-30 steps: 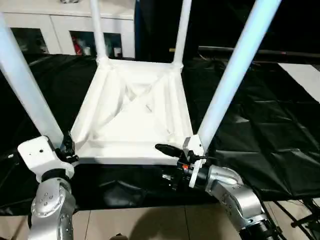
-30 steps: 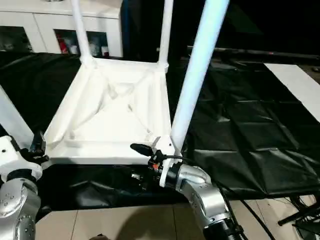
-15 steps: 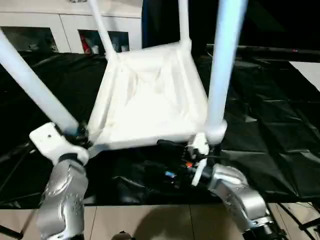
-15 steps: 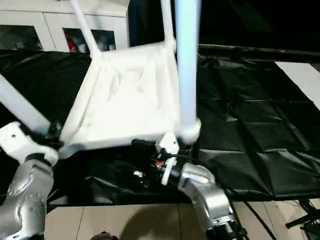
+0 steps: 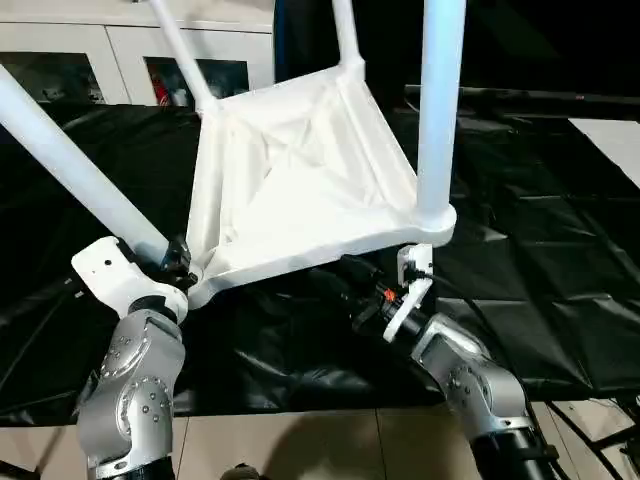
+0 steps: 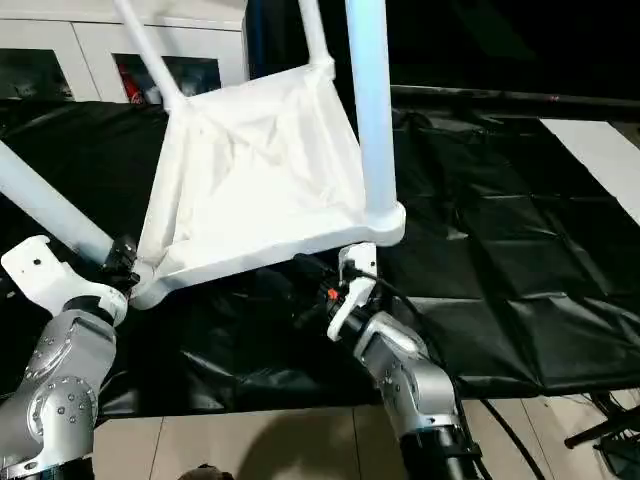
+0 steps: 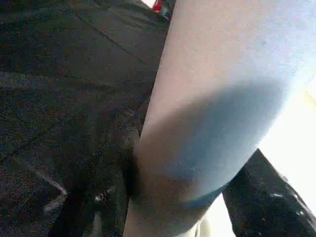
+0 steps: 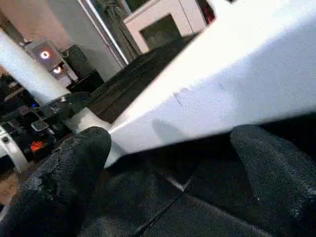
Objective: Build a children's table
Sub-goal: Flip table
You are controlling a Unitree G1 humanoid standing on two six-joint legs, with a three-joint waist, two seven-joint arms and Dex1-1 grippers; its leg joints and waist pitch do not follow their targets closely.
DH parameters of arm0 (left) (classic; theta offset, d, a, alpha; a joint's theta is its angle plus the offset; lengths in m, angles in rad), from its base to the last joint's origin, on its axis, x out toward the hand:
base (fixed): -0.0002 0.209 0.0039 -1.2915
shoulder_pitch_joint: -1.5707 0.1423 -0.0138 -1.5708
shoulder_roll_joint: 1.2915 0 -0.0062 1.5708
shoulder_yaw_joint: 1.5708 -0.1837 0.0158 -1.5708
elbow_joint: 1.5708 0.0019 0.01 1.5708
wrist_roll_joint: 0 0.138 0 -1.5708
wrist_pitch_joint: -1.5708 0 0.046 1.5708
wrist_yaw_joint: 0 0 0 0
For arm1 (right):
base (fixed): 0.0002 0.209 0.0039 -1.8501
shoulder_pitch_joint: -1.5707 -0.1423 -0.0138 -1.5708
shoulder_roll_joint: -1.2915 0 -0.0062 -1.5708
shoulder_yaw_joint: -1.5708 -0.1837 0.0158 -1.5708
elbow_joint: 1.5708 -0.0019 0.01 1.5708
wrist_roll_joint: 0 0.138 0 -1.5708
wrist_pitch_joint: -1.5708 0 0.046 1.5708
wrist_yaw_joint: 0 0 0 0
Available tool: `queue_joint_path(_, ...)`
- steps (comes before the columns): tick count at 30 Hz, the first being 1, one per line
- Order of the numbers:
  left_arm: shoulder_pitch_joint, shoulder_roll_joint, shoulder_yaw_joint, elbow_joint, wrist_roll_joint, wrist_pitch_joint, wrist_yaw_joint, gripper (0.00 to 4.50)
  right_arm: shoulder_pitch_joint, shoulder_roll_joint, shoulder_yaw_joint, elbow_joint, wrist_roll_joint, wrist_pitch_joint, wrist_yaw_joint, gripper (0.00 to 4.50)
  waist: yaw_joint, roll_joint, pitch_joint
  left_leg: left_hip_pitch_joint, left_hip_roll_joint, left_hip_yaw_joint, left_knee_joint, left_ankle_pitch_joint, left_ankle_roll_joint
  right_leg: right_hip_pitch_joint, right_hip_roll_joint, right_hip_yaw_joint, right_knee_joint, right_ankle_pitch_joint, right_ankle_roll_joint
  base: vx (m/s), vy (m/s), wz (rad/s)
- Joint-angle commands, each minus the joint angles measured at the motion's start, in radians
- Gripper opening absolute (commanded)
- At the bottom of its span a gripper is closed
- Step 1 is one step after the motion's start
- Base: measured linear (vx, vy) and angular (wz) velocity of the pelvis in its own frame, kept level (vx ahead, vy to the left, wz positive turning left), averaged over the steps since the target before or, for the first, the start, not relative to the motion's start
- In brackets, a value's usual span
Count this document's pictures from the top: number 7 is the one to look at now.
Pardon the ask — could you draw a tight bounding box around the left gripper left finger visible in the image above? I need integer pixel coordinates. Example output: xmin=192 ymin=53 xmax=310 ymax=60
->
xmin=49 ymin=126 xmax=141 ymax=237

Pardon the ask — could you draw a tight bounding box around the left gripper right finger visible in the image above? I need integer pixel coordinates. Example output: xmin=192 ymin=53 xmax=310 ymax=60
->
xmin=223 ymin=149 xmax=316 ymax=237

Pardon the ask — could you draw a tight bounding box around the white plastic table top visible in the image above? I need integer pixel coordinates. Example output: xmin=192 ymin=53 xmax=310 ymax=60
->
xmin=205 ymin=89 xmax=316 ymax=237

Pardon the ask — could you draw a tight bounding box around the white plastic table leg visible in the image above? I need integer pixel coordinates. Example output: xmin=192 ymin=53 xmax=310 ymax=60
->
xmin=122 ymin=0 xmax=316 ymax=237

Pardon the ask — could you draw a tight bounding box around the black mat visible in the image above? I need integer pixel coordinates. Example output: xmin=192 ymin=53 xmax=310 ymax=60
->
xmin=0 ymin=0 xmax=173 ymax=237

